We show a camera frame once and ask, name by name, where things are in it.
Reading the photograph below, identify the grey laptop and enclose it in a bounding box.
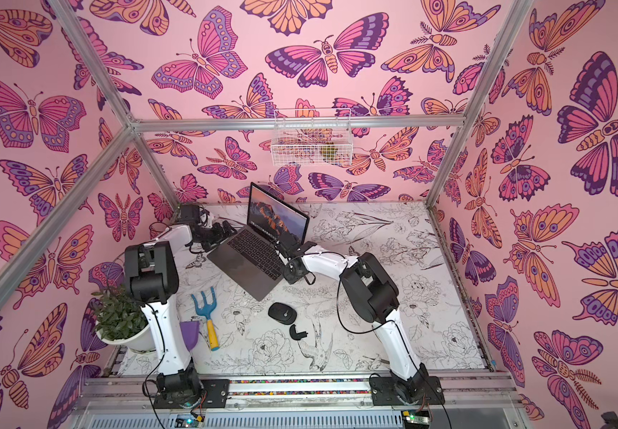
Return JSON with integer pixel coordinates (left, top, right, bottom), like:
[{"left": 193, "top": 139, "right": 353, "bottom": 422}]
[{"left": 207, "top": 182, "right": 310, "bottom": 301}]

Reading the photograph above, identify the black wireless mouse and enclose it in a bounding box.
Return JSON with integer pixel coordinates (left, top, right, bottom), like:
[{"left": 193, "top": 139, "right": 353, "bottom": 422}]
[{"left": 268, "top": 302, "right": 298, "bottom": 326}]

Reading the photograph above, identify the black mouse battery cover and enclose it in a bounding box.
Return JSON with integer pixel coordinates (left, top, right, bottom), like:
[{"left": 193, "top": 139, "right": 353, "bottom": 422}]
[{"left": 289, "top": 325, "right": 308, "bottom": 341}]

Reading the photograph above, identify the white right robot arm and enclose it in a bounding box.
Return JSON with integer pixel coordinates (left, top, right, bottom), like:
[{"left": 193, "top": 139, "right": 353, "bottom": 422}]
[{"left": 275, "top": 232, "right": 445, "bottom": 406}]

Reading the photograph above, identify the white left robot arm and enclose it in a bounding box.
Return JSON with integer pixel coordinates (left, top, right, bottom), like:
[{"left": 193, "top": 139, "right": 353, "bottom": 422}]
[{"left": 124, "top": 204, "right": 236, "bottom": 411}]

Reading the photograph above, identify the blue garden hand rake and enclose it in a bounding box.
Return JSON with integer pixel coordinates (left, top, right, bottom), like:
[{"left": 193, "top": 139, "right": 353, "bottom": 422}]
[{"left": 191, "top": 287, "right": 220, "bottom": 351}]

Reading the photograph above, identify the purple garden trowel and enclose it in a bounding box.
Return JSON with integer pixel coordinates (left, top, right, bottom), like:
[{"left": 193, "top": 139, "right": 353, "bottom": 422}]
[{"left": 180, "top": 320, "right": 200, "bottom": 351}]

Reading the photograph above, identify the green potted plant white pot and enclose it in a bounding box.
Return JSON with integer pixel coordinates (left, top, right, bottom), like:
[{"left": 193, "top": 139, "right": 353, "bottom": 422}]
[{"left": 92, "top": 285, "right": 155, "bottom": 354}]

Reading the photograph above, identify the white wire basket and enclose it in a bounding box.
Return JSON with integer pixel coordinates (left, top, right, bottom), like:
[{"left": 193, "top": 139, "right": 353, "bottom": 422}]
[{"left": 269, "top": 108, "right": 354, "bottom": 167}]

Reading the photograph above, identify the aluminium frame top rear bar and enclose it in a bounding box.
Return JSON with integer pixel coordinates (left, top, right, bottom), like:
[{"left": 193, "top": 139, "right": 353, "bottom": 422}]
[{"left": 132, "top": 114, "right": 465, "bottom": 133}]

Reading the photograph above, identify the aluminium frame left diagonal bar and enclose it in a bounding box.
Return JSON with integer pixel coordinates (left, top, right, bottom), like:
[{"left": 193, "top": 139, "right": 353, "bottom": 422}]
[{"left": 0, "top": 126, "right": 134, "bottom": 310}]

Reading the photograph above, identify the aluminium frame post left rear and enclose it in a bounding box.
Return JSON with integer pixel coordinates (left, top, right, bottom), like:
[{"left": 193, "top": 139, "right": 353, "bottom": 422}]
[{"left": 49, "top": 0, "right": 179, "bottom": 209}]

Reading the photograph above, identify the aluminium frame post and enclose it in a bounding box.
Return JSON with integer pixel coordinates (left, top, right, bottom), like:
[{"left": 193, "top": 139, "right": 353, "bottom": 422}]
[
  {"left": 49, "top": 0, "right": 179, "bottom": 209},
  {"left": 426, "top": 0, "right": 533, "bottom": 208}
]

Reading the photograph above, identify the aluminium frame post right rear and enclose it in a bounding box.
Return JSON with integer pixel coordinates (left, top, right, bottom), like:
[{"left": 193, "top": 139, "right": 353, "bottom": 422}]
[{"left": 426, "top": 0, "right": 533, "bottom": 208}]

